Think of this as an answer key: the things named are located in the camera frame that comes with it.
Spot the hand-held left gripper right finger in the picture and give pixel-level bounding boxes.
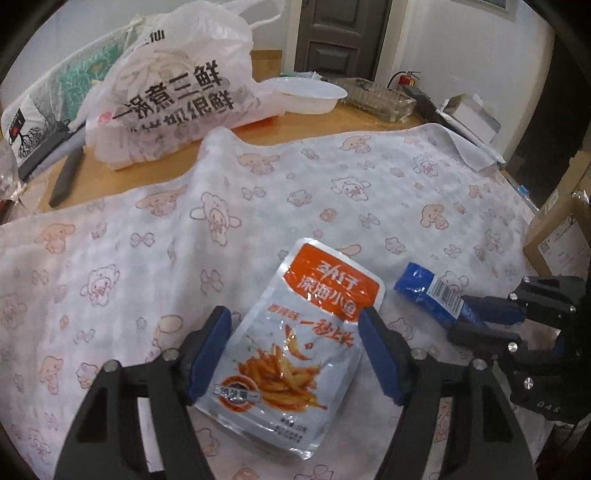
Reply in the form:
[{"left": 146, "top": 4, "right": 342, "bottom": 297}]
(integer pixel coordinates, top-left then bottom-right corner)
[{"left": 359, "top": 306, "right": 536, "bottom": 480}]

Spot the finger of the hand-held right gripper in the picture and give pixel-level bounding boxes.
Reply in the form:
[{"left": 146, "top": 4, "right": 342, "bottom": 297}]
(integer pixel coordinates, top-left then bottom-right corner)
[
  {"left": 447, "top": 322, "right": 528, "bottom": 366},
  {"left": 461, "top": 275, "right": 588, "bottom": 325}
]

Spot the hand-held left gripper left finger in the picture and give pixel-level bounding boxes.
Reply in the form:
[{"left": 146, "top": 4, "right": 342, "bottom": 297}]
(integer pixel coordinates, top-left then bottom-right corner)
[{"left": 53, "top": 305, "right": 232, "bottom": 480}]

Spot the blue snack packet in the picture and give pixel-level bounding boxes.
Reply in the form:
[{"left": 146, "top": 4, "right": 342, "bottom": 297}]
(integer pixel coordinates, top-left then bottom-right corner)
[{"left": 394, "top": 261, "right": 467, "bottom": 329}]

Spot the white orange snack packet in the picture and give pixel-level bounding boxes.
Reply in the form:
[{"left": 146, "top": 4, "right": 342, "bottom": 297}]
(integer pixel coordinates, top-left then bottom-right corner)
[{"left": 194, "top": 237, "right": 386, "bottom": 462}]

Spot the large open cardboard box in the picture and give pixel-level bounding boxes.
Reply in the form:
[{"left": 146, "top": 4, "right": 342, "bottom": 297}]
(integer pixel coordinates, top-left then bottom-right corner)
[{"left": 524, "top": 152, "right": 591, "bottom": 278}]

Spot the printed blanket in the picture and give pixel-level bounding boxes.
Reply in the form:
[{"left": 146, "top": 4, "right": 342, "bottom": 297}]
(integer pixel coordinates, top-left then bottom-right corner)
[{"left": 0, "top": 122, "right": 555, "bottom": 480}]

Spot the white paper box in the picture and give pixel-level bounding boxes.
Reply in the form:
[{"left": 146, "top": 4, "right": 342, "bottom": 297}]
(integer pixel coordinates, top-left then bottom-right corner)
[{"left": 441, "top": 93, "right": 502, "bottom": 144}]

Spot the black rectangular object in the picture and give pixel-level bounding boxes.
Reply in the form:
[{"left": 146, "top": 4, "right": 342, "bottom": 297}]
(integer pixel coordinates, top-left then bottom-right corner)
[{"left": 402, "top": 85, "right": 439, "bottom": 125}]

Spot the dark slim tool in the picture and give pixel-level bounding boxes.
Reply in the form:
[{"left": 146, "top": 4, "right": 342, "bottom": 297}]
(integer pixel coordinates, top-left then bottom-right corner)
[{"left": 48, "top": 150, "right": 84, "bottom": 207}]

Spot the clear glass dish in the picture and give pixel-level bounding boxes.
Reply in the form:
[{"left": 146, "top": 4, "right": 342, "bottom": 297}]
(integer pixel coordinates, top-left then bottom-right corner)
[{"left": 330, "top": 78, "right": 416, "bottom": 123}]

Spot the red fire extinguisher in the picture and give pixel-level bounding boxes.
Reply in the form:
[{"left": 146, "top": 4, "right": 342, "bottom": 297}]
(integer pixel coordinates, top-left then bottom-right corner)
[{"left": 388, "top": 70, "right": 422, "bottom": 93}]

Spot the black long strip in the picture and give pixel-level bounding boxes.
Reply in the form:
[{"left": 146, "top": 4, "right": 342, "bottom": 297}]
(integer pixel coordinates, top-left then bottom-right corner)
[{"left": 18, "top": 120, "right": 88, "bottom": 181}]

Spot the large printed white plastic bag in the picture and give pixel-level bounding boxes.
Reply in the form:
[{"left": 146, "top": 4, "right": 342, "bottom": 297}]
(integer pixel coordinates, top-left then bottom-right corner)
[{"left": 85, "top": 0, "right": 287, "bottom": 171}]

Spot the white plastic bowl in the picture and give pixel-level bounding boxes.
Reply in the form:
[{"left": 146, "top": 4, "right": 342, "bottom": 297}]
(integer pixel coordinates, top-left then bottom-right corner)
[{"left": 259, "top": 76, "right": 349, "bottom": 116}]

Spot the clear plastic wrapper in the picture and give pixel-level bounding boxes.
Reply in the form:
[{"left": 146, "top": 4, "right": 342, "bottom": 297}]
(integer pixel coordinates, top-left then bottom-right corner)
[{"left": 0, "top": 138, "right": 28, "bottom": 204}]

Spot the tree print pillow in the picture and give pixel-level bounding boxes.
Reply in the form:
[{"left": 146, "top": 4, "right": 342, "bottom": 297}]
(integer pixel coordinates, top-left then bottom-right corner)
[{"left": 0, "top": 90, "right": 63, "bottom": 160}]

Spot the teal patterned pillow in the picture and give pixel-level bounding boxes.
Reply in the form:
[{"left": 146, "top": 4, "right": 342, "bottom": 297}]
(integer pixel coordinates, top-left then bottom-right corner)
[{"left": 58, "top": 41, "right": 123, "bottom": 112}]

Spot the dark panelled door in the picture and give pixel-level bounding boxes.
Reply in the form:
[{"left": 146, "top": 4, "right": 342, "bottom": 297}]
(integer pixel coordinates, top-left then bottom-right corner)
[{"left": 295, "top": 0, "right": 393, "bottom": 81}]

